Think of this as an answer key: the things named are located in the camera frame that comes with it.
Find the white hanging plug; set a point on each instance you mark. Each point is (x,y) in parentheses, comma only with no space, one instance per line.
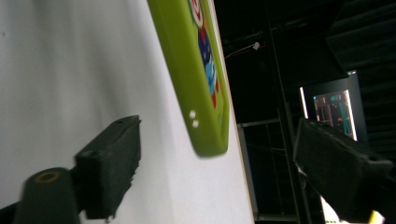
(256,46)

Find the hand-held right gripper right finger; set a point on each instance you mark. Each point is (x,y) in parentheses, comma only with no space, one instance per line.
(342,174)

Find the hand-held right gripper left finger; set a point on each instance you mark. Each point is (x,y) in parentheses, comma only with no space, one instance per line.
(109,165)

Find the grey metal rack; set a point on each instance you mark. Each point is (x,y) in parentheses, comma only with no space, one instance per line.
(249,161)

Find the lit monitor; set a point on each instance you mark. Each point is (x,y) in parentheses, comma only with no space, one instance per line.
(334,109)

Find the green cartoon phone case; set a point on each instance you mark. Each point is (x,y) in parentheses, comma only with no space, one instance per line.
(186,62)

